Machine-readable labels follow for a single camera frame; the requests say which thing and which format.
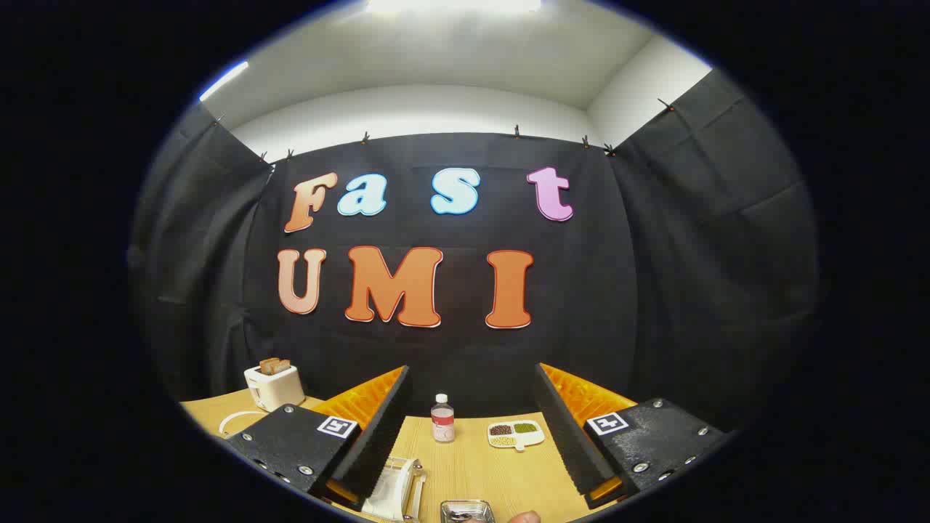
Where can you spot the black backdrop cloth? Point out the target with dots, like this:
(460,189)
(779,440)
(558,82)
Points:
(450,356)

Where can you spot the clear bottle with red label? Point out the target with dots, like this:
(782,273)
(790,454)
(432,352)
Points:
(442,425)

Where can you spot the white divided dish with beans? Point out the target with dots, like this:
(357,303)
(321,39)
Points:
(516,434)

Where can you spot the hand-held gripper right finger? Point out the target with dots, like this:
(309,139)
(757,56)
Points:
(567,436)

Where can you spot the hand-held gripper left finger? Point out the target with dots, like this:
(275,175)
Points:
(378,436)

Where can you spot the white toaster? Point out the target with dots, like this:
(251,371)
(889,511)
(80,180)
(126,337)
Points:
(276,388)

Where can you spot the row of backdrop clips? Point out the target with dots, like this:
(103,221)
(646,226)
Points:
(516,131)

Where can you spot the toast slice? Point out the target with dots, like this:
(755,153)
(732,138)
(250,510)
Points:
(283,365)
(267,366)

